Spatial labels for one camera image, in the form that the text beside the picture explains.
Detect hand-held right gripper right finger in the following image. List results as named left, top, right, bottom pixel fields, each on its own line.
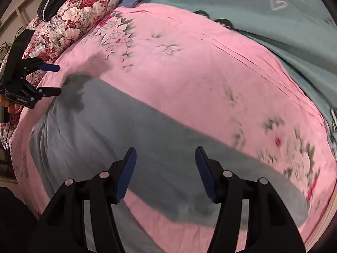
left=195, top=146, right=307, bottom=253

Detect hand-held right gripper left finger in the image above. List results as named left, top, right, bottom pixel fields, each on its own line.
left=28, top=147, right=137, bottom=253

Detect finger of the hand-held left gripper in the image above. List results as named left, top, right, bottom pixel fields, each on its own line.
left=12, top=76, right=62, bottom=97
left=20, top=57, right=61, bottom=73

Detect grey pants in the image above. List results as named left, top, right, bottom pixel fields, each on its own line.
left=28, top=73, right=310, bottom=253

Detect person's left hand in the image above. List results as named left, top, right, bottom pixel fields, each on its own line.
left=0, top=96, right=24, bottom=114

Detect red floral pillow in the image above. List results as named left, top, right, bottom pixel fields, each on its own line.
left=0, top=0, right=122, bottom=143

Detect pink floral bed sheet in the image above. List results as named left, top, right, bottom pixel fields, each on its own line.
left=11, top=3, right=337, bottom=253

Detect person's dark clothing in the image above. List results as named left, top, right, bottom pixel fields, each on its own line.
left=0, top=187, right=39, bottom=253

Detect teal blanket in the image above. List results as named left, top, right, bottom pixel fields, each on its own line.
left=137, top=0, right=337, bottom=148

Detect white wall shelf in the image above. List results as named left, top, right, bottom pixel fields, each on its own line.
left=0, top=0, right=31, bottom=45

